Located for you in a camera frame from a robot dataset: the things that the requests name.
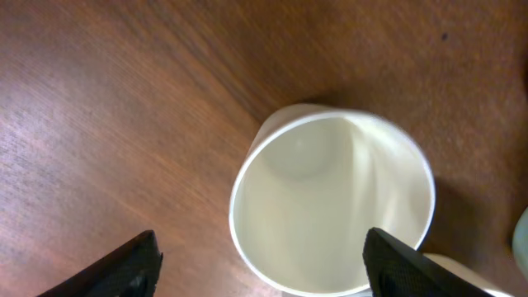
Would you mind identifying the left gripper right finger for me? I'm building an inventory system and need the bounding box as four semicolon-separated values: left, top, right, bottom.
362;228;491;297

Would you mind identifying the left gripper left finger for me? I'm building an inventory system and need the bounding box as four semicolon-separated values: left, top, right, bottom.
39;230;163;297

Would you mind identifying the grey cup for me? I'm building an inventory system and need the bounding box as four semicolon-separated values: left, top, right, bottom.
424;253;513;297

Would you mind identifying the cream cup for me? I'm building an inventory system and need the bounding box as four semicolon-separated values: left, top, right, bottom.
229;104;436;296

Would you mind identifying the white small bowl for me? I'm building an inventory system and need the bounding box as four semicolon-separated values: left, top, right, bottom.
511;209;528;279

